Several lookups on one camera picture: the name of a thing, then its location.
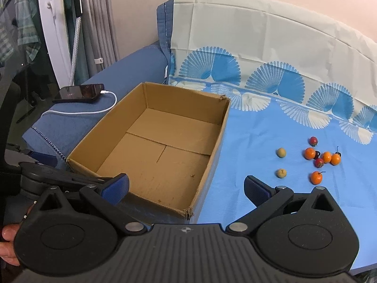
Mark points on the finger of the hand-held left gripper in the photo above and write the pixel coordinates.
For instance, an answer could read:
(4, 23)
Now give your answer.
(53, 175)
(44, 159)

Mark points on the fan-print light blue bedsheet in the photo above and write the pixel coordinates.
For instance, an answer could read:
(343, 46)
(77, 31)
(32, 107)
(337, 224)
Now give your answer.
(265, 118)

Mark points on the yellow-green longan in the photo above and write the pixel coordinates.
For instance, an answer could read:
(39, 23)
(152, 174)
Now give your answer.
(281, 173)
(281, 152)

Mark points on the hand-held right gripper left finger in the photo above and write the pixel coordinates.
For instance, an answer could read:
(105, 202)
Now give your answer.
(116, 188)

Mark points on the dark cherry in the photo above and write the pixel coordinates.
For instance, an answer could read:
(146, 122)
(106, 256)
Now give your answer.
(317, 154)
(338, 153)

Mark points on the plaid shirt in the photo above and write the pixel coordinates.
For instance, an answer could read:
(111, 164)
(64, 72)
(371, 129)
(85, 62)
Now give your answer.
(25, 26)

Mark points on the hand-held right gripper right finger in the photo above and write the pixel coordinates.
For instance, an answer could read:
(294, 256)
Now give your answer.
(256, 190)

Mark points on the grey curtain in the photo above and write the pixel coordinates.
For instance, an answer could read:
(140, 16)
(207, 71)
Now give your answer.
(100, 20)

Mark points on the person's left hand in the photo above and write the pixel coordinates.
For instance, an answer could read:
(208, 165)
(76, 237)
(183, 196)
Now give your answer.
(8, 238)

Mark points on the white curtain clip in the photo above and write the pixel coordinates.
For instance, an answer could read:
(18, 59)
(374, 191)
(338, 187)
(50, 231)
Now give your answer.
(98, 60)

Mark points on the black smartphone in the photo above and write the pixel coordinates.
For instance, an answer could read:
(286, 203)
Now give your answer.
(79, 92)

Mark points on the cardboard box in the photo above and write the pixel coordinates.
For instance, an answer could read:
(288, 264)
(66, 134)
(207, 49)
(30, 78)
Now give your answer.
(165, 141)

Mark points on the small orange kumquat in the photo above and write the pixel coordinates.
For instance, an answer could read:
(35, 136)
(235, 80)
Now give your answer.
(309, 153)
(326, 157)
(336, 159)
(316, 177)

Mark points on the red cherry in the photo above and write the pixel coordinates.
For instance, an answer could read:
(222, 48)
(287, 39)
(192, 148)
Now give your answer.
(313, 141)
(319, 162)

